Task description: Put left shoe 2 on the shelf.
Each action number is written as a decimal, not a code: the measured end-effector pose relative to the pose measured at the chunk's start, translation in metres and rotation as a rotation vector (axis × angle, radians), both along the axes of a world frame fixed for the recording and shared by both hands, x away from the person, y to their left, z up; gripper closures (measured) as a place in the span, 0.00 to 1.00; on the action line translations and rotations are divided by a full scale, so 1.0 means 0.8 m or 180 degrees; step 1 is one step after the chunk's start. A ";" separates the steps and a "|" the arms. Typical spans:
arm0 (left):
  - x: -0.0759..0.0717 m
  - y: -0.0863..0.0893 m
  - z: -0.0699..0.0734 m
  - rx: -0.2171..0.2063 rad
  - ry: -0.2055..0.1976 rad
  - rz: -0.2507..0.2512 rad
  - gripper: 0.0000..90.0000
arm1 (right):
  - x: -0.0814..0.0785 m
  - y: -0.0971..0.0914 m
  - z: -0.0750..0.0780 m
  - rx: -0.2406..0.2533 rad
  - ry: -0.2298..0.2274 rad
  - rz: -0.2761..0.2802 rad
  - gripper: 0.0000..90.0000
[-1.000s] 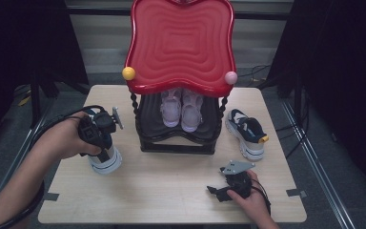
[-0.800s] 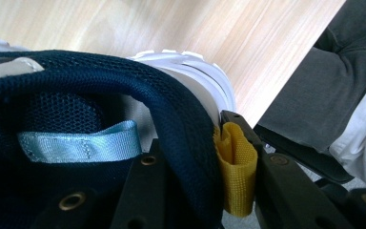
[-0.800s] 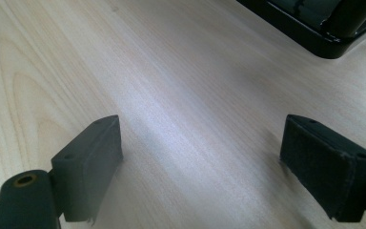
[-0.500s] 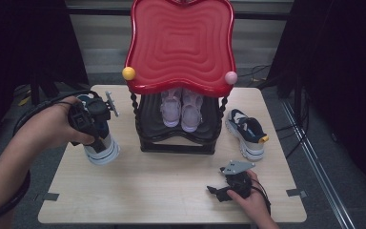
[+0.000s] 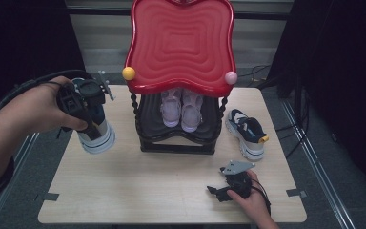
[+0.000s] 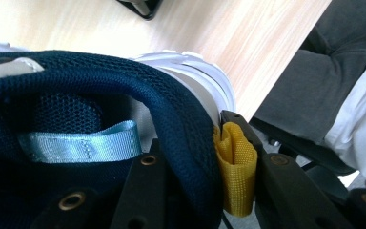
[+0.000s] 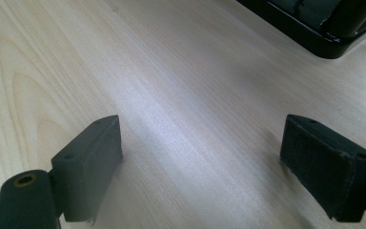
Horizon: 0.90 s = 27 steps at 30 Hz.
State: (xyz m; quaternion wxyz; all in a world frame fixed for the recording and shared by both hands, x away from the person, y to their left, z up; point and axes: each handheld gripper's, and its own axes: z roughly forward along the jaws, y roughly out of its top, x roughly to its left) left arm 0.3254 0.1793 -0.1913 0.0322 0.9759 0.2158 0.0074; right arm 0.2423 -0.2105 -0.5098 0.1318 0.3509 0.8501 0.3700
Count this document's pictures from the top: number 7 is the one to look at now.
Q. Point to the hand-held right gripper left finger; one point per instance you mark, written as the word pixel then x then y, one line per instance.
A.
pixel 85 168

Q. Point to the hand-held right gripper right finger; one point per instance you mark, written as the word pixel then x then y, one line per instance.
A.
pixel 324 165

